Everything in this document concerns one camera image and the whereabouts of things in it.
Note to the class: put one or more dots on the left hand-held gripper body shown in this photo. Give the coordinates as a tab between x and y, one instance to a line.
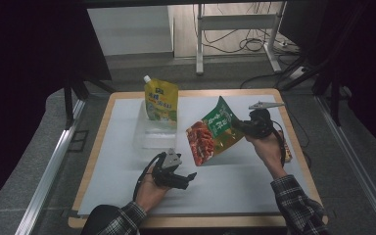
166	173

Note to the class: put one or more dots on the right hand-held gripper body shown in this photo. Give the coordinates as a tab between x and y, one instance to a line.
258	125

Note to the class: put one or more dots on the green and red food packet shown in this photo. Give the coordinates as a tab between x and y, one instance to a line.
205	140

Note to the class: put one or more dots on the clear plastic container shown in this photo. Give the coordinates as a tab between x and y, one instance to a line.
153	137

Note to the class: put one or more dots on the yellow spouted pouch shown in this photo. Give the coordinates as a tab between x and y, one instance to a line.
161	98

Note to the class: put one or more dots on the person's left hand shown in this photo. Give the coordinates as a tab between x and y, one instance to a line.
150	194

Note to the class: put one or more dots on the person's right hand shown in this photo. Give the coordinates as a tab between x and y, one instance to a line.
269	151

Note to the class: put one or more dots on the white table mat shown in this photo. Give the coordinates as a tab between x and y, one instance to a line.
225	189

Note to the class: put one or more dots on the brown patterned box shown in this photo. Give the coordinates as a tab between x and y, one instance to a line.
289	155

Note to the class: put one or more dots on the white power strip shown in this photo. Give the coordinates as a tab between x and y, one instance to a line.
297	73

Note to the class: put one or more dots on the black stand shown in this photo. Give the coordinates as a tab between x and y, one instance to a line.
334	98
68	104

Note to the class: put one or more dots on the dark curtain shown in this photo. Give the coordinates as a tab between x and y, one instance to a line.
365	65
29	65

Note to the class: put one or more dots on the white panel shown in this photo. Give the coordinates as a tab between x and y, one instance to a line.
130	29

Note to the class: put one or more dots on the black floor bracket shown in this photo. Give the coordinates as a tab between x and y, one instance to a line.
78	140

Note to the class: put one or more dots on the white desk frame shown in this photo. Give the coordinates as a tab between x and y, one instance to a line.
235	22

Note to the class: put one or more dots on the aluminium rail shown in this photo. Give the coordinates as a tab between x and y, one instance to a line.
355	163
50	169

